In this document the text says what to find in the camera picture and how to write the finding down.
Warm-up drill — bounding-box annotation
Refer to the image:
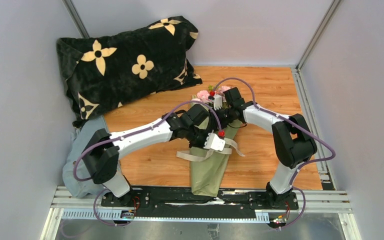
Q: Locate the pink fake flower stem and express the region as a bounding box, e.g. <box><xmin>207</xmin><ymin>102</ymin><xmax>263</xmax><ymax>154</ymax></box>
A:
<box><xmin>191</xmin><ymin>90</ymin><xmax>211</xmax><ymax>104</ymax></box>
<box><xmin>208</xmin><ymin>85</ymin><xmax>232</xmax><ymax>99</ymax></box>

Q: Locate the cream ribbon strap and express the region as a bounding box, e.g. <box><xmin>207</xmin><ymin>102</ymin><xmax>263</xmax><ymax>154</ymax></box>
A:
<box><xmin>176</xmin><ymin>137</ymin><xmax>246</xmax><ymax>163</ymax></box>

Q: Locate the green and peach wrapping paper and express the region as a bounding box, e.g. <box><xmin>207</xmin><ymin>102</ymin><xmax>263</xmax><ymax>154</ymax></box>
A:
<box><xmin>188</xmin><ymin>96</ymin><xmax>246</xmax><ymax>198</ymax></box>

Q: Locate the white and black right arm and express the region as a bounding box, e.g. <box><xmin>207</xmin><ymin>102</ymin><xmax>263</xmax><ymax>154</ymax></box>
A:
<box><xmin>218</xmin><ymin>87</ymin><xmax>317</xmax><ymax>209</ymax></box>

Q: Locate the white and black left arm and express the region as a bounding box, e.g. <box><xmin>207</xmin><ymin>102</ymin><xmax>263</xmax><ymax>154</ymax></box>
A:
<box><xmin>73</xmin><ymin>101</ymin><xmax>226</xmax><ymax>207</ymax></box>

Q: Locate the black floral pillow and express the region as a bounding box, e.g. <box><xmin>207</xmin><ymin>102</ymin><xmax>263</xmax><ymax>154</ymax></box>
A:
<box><xmin>56</xmin><ymin>16</ymin><xmax>203</xmax><ymax>129</ymax></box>

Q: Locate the light blue cloth bag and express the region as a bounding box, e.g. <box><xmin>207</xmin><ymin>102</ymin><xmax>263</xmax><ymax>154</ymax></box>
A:
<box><xmin>61</xmin><ymin>115</ymin><xmax>123</xmax><ymax>199</ymax></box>

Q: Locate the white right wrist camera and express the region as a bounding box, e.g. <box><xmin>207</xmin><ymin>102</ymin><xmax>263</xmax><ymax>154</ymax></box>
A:
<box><xmin>213</xmin><ymin>94</ymin><xmax>223</xmax><ymax>111</ymax></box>

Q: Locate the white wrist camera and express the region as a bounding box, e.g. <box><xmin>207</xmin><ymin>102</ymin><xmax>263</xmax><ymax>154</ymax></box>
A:
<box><xmin>203</xmin><ymin>132</ymin><xmax>226</xmax><ymax>152</ymax></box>
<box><xmin>213</xmin><ymin>94</ymin><xmax>223</xmax><ymax>111</ymax></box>

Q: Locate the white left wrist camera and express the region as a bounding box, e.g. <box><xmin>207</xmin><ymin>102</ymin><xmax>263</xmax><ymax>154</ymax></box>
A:
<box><xmin>203</xmin><ymin>132</ymin><xmax>226</xmax><ymax>152</ymax></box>

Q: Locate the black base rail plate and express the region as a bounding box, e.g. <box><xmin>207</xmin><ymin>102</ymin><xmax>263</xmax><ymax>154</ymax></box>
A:
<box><xmin>100</xmin><ymin>186</ymin><xmax>299</xmax><ymax>219</ymax></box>

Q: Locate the aluminium frame rail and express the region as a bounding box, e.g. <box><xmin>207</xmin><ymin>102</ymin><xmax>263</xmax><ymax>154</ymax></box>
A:
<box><xmin>41</xmin><ymin>186</ymin><xmax>361</xmax><ymax>240</ymax></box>

